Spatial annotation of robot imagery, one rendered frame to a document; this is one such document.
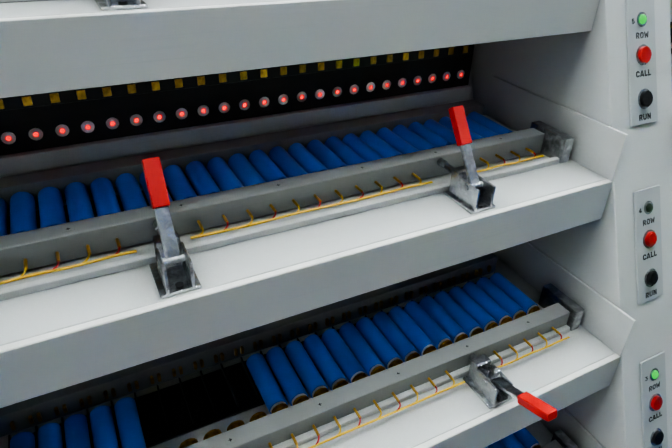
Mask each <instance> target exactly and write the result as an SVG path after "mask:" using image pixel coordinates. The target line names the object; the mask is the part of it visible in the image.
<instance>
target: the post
mask: <svg viewBox="0 0 672 448"><path fill-rule="evenodd" d="M654 13H655V45H656V78H657V111H658V121H654V122H650V123H645V124H641V125H637V126H632V127H631V126H630V106H629V81H628V56H627V31H626V6H625V0H599V4H598V7H597V11H596V15H595V19H594V23H593V26H592V30H591V31H586V32H577V33H569V34H560V35H551V36H542V37H534V38H525V39H516V40H507V41H498V42H490V43H481V44H475V45H474V51H473V58H472V64H471V76H472V87H473V98H474V100H476V101H478V102H480V103H482V104H484V110H483V115H486V109H487V104H488V98H489V93H490V87H491V82H492V76H495V77H498V78H500V79H502V80H505V81H507V82H509V83H511V84H514V85H516V86H518V87H521V88H523V89H525V90H527V91H530V92H532V93H534V94H537V95H539V96H541V97H543V98H546V99H548V100H550V101H553V102H555V103H557V104H559V105H562V106H564V107H566V108H569V109H571V110H573V111H575V112H578V113H580V114H582V115H585V116H587V117H589V118H591V119H594V120H596V121H598V122H601V123H603V124H605V125H607V126H610V127H612V128H614V129H617V130H619V131H621V132H623V133H626V134H628V138H627V141H626V144H625V147H624V150H623V153H622V156H621V159H620V162H619V165H618V168H617V171H616V174H615V178H614V180H613V183H612V187H611V190H610V193H609V196H608V199H607V202H606V205H605V208H604V211H603V214H602V217H601V219H598V220H595V221H592V222H589V223H586V224H582V225H579V226H576V227H573V228H570V229H567V230H563V231H560V232H557V233H554V234H551V235H548V236H544V237H541V238H538V239H535V240H532V241H529V243H530V244H531V245H533V246H534V247H535V248H537V249H538V250H540V251H541V252H542V253H544V254H545V255H546V256H548V257H549V258H551V259H552V260H553V261H555V262H556V263H557V264H559V265H560V266H562V267H563V268H564V269H566V270H567V271H568V272H570V273H571V274H573V275H574V276H575V277H577V278H578V279H579V280H581V281H582V282H584V283H585V284H586V285H588V286H589V287H590V288H592V289H593V290H595V291H596V292H597V293H599V294H600V295H601V296H603V297H604V298H606V299H607V300H608V301H610V302H611V303H612V304H614V305H615V306H617V307H618V308H619V309H621V310H622V311H623V312H625V313H626V314H628V315H629V316H630V317H632V318H633V319H634V320H636V322H635V324H634V327H633V329H632V332H631V334H630V337H629V339H628V341H627V344H626V346H625V349H624V351H623V354H622V356H621V358H620V361H619V363H618V366H617V368H616V371H615V373H614V376H613V378H612V381H611V383H610V385H609V386H607V387H605V388H603V389H601V390H599V391H597V392H595V393H593V394H591V395H589V396H587V397H585V398H583V399H581V400H579V401H577V402H575V403H573V404H571V405H569V406H567V407H565V409H566V410H567V411H568V412H569V413H570V414H571V415H572V416H573V417H574V418H575V419H576V420H577V421H578V422H579V423H580V424H581V425H582V426H583V427H584V428H585V429H586V430H587V431H588V432H589V433H590V434H591V435H592V436H593V437H594V438H595V439H596V440H597V441H598V442H599V443H600V444H601V445H602V446H603V447H604V448H643V433H642V408H641V383H640V362H643V361H645V360H647V359H649V358H651V357H653V356H655V355H657V354H659V353H661V352H663V351H664V352H665V372H666V405H667V438H668V448H672V74H671V35H670V0H654ZM656 185H660V209H661V242H662V274H663V295H661V296H658V297H656V298H654V299H651V300H649V301H647V302H644V303H642V304H639V305H638V304H637V282H636V257H635V232H634V207H633V192H636V191H639V190H643V189H646V188H649V187H653V186H656Z"/></svg>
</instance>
